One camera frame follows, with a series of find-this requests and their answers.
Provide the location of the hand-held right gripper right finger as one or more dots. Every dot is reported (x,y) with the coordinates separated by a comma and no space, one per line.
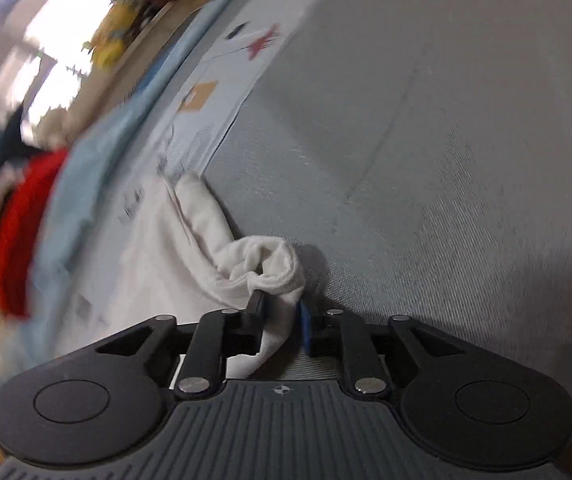
(306,331)

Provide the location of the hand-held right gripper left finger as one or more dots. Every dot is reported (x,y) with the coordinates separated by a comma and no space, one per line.
(257,306)

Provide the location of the white small garment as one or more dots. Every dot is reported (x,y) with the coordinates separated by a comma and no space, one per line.
(205,240)

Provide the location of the light blue blanket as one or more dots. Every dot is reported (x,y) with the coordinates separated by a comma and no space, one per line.
(100,160)

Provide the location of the printed grey bed sheet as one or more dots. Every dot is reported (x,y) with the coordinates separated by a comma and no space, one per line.
(441,160)

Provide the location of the red cloth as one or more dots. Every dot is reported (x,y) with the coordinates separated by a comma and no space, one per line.
(20,225)

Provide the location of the yellow plush toy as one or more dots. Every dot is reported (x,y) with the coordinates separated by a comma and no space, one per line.
(110,35)

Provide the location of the bright window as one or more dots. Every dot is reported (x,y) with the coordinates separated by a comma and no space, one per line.
(25,35)

